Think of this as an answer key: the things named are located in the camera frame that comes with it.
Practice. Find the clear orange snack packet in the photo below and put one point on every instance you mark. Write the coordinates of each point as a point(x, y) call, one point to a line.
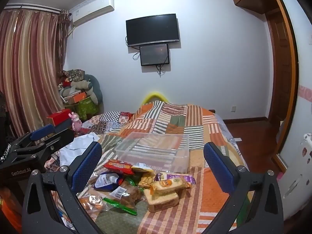
point(92, 203)

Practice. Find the small black wall monitor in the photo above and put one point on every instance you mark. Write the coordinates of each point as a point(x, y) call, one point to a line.
point(154, 54)

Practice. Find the red box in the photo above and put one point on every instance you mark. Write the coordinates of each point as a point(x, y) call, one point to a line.
point(59, 117)

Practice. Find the clear green-strip bread bag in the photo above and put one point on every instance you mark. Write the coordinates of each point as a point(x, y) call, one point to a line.
point(126, 195)

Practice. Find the blue and white snack packet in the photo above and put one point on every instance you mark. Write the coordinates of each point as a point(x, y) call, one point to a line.
point(106, 181)

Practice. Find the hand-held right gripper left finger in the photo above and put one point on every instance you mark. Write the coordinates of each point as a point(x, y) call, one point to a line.
point(85, 167)

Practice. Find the yellow and white snack packet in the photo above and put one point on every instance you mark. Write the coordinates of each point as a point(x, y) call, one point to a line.
point(143, 168)

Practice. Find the white plastic bag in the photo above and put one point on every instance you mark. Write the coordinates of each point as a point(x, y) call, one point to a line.
point(78, 147)

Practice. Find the pink plush toy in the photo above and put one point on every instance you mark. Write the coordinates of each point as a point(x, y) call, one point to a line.
point(76, 124)

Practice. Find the purple snack packet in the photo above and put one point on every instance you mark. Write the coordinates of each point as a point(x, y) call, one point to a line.
point(181, 176)

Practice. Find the orange cloth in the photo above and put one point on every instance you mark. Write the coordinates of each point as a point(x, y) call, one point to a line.
point(8, 204)

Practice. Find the brown wooden door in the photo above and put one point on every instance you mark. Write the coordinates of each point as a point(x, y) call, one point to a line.
point(280, 65)

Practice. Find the orange box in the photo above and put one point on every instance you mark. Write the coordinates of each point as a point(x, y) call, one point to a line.
point(75, 97)

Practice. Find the grey plush cushion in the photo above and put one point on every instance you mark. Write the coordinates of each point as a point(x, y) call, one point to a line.
point(91, 87)

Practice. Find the checked patchwork quilt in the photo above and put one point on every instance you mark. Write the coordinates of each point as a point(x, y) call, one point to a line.
point(112, 117)

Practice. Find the clear plastic storage box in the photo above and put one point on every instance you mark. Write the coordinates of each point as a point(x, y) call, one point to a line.
point(151, 148)

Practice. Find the white air conditioner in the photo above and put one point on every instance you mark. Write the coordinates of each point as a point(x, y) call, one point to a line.
point(93, 8)

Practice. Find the striped red curtain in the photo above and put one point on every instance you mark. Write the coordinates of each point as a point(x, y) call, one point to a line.
point(29, 65)

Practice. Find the yellow hoop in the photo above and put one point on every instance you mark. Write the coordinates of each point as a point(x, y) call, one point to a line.
point(153, 95)

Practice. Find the black wall television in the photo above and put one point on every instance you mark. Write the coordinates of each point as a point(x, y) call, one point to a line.
point(152, 29)

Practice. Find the red snack packet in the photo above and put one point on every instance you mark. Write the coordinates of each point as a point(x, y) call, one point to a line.
point(118, 165)

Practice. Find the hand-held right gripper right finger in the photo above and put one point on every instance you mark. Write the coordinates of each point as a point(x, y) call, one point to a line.
point(218, 167)

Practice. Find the tan cake packet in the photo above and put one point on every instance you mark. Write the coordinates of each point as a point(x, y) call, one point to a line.
point(160, 202)

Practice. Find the green gift bag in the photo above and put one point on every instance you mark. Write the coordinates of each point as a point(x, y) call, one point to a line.
point(85, 107)

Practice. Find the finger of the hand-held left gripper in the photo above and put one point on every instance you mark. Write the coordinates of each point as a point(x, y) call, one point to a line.
point(61, 136)
point(42, 130)

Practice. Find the white wardrobe with pink stickers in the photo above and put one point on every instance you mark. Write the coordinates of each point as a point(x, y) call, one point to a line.
point(302, 102)

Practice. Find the white wall socket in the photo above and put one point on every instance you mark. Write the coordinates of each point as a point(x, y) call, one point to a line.
point(233, 108)

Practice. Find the brown biscuit packet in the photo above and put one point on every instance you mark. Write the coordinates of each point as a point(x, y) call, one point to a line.
point(146, 181)

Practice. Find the orange cake packet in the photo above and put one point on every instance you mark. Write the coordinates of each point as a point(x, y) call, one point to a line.
point(168, 184)

